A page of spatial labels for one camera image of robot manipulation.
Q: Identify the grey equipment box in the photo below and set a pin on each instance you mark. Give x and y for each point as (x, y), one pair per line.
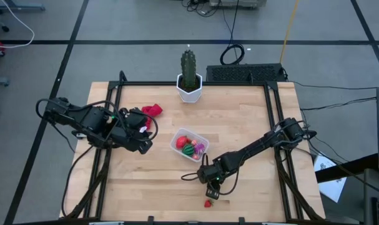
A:
(236, 3)

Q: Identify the grey cabinet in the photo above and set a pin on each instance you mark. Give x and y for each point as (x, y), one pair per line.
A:
(373, 187)

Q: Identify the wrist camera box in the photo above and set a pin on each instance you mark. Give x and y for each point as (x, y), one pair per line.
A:
(213, 193)
(145, 147)

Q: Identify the red toy strawberry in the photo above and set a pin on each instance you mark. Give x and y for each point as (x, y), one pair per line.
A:
(208, 203)

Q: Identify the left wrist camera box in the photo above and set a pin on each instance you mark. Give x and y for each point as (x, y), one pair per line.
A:
(145, 147)

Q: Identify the clear plastic tupperware container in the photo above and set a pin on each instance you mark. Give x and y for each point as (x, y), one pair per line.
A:
(189, 132)

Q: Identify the green cactus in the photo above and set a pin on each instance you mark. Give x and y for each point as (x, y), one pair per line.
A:
(188, 68)

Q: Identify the black beam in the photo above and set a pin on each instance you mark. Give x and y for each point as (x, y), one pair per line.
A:
(348, 167)

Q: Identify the purple striped toy ball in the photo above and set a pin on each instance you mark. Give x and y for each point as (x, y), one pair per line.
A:
(200, 147)

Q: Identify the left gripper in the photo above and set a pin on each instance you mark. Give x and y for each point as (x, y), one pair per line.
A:
(136, 117)

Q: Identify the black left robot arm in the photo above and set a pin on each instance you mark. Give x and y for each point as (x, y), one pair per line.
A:
(83, 118)

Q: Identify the black metal table frame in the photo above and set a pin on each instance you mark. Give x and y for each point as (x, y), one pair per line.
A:
(145, 83)

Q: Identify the red cloth with white tag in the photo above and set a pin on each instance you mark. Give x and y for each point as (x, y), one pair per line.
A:
(155, 110)

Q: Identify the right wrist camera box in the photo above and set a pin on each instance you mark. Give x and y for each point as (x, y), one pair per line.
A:
(213, 193)

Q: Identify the white hexagonal plant pot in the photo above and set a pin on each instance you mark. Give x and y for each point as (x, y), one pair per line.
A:
(189, 95)

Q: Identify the black caster wheel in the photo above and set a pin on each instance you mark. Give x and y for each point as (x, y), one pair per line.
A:
(5, 29)

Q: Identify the white printed paper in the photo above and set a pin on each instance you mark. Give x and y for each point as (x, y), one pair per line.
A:
(331, 187)

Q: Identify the red oval toy fruit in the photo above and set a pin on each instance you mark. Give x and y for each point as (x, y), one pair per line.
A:
(181, 142)

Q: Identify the green toy watermelon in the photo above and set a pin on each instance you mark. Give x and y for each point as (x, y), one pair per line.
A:
(188, 150)

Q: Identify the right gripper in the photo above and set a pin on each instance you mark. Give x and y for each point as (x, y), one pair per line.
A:
(211, 175)

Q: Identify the grey desk foot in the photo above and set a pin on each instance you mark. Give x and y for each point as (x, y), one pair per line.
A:
(23, 7)

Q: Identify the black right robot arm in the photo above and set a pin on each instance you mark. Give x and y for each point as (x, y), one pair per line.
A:
(258, 145)

